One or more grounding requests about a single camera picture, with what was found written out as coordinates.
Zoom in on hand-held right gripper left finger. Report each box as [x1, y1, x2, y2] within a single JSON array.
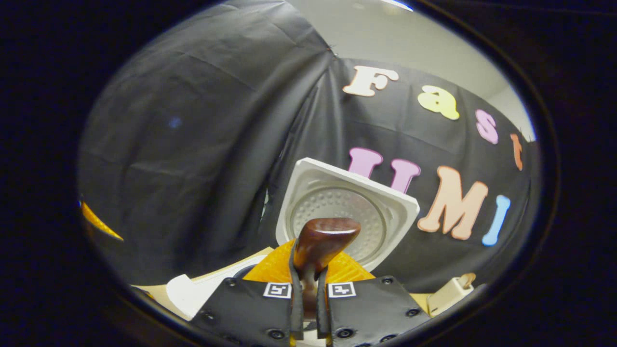
[[190, 240, 304, 347]]

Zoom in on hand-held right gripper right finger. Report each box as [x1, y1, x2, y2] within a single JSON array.
[[316, 251, 431, 347]]

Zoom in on brown wooden spoon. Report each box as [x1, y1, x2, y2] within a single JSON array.
[[293, 218, 362, 321]]

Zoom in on white rice cooker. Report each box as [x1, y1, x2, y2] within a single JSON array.
[[166, 158, 421, 321]]

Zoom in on black backdrop cloth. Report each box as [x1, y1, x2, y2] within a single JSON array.
[[77, 0, 537, 294]]

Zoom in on white toaster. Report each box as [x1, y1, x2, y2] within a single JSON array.
[[426, 277, 475, 318]]

